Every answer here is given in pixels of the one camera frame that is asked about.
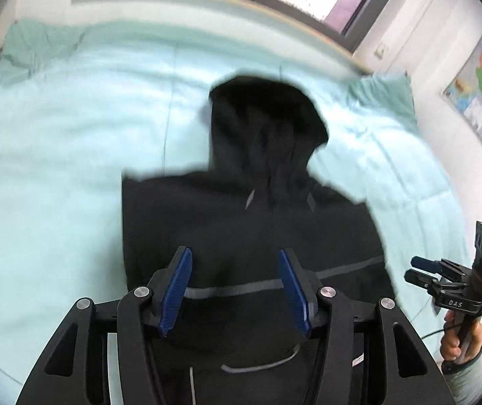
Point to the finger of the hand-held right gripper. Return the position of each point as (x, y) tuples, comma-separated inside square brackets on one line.
[(419, 278), (425, 263)]

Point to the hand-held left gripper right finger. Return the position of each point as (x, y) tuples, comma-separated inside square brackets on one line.
[(296, 291)]

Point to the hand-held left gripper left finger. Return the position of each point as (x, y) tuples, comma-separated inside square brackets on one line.
[(176, 287)]

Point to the black hoodie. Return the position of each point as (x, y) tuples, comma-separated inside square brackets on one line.
[(245, 202)]

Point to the person's right forearm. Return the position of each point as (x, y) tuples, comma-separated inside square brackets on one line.
[(469, 379)]

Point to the person's right hand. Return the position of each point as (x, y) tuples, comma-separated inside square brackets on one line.
[(452, 341)]

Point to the green pillow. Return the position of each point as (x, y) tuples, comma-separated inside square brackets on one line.
[(42, 44), (386, 95)]

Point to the light blue quilt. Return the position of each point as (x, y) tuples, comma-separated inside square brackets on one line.
[(63, 156)]

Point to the wooden headboard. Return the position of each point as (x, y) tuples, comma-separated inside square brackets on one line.
[(232, 12)]

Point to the white wall socket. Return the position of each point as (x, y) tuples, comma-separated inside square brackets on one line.
[(382, 50)]

